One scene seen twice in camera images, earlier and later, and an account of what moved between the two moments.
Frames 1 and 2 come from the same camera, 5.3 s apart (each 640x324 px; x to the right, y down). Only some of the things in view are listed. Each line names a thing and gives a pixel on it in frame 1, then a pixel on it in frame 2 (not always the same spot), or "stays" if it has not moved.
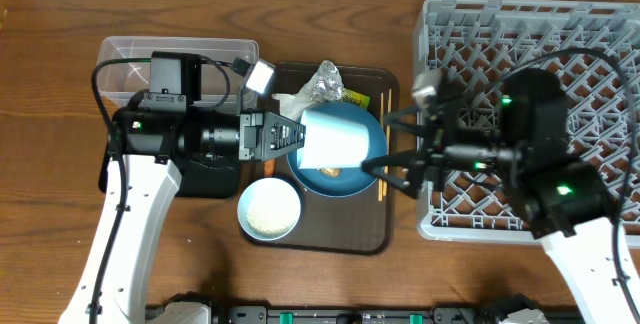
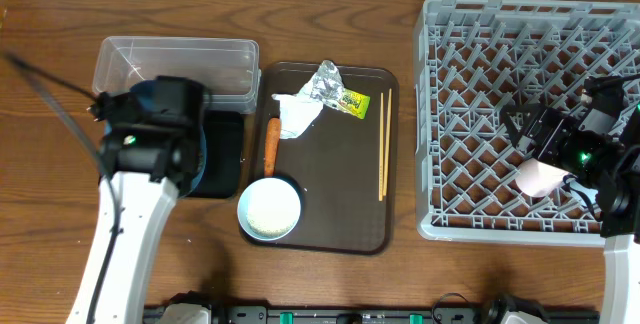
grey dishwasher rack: [594, 50] stays
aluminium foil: [328, 81] stays
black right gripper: [434, 135] -> [554, 126]
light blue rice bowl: [269, 209] stays
